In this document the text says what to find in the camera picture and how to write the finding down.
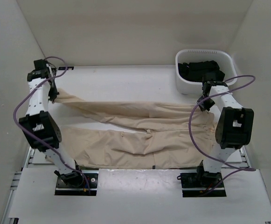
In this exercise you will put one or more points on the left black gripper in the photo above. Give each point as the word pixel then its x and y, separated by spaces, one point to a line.
pixel 53 94

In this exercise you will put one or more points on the aluminium frame rail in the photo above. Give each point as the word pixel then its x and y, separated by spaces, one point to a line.
pixel 28 158

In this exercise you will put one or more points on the beige trousers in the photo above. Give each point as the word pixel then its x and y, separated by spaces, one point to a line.
pixel 153 134

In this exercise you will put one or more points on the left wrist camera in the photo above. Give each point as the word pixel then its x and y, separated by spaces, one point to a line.
pixel 41 64

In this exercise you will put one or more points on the white plastic basket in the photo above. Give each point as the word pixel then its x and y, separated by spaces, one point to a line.
pixel 223 59

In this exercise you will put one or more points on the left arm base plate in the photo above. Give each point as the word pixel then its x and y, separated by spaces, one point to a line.
pixel 79 187

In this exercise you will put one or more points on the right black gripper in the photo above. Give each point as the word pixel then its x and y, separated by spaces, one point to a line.
pixel 204 107

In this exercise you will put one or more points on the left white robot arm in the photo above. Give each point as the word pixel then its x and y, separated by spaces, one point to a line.
pixel 41 124

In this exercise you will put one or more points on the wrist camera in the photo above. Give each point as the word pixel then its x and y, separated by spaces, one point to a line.
pixel 41 64
pixel 210 76

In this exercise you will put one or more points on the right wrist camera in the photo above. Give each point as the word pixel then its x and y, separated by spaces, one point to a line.
pixel 210 76

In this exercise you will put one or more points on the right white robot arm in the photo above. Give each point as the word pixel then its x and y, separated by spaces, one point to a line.
pixel 233 130

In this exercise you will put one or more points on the black trousers in basket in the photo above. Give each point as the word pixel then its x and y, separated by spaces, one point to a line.
pixel 194 72

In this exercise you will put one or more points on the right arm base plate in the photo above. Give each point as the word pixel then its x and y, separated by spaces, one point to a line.
pixel 194 186

